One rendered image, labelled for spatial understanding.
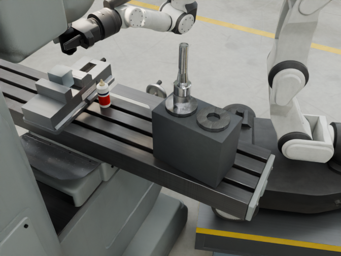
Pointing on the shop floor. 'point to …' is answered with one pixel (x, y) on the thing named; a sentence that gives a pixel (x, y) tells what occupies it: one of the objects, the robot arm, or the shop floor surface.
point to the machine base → (159, 228)
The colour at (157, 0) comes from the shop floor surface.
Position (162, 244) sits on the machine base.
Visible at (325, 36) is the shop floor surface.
